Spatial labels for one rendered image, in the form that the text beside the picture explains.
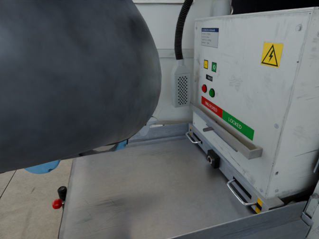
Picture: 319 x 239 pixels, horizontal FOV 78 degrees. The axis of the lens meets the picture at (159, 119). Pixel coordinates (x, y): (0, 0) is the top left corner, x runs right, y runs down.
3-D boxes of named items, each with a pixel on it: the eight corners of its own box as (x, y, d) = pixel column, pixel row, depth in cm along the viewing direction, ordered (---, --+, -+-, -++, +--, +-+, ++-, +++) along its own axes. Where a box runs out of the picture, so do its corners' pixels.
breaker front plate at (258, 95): (261, 203, 55) (306, 11, 35) (191, 127, 98) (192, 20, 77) (265, 202, 56) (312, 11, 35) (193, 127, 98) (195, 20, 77)
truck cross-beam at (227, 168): (265, 223, 55) (268, 207, 52) (188, 133, 102) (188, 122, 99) (279, 217, 56) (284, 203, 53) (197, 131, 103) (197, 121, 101)
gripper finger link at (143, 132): (155, 132, 65) (127, 133, 62) (158, 116, 63) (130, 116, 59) (158, 137, 63) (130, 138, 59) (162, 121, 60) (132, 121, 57)
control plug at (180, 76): (174, 108, 84) (173, 67, 77) (171, 104, 89) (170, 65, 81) (192, 105, 86) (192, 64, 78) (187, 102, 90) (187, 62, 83)
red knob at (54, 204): (52, 212, 65) (51, 205, 64) (54, 204, 68) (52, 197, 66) (67, 208, 66) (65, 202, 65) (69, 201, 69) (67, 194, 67)
